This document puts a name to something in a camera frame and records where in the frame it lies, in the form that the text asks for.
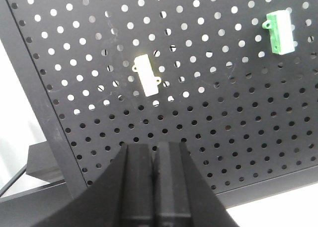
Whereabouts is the cream white rocker switch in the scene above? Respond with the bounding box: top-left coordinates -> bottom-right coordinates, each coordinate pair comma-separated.
132,54 -> 161,97

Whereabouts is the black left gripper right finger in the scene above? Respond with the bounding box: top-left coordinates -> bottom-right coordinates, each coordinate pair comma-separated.
154,142 -> 191,227

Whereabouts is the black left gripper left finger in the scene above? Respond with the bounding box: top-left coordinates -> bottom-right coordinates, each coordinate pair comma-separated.
121,144 -> 154,227

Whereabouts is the green white rocker switch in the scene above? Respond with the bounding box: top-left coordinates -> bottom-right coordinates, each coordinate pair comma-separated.
262,10 -> 295,55

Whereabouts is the black box on desk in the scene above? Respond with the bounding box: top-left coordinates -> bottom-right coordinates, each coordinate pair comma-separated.
26,141 -> 64,183

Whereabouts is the black perforated pegboard panel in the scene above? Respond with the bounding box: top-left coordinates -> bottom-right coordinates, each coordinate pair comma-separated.
0,0 -> 318,206

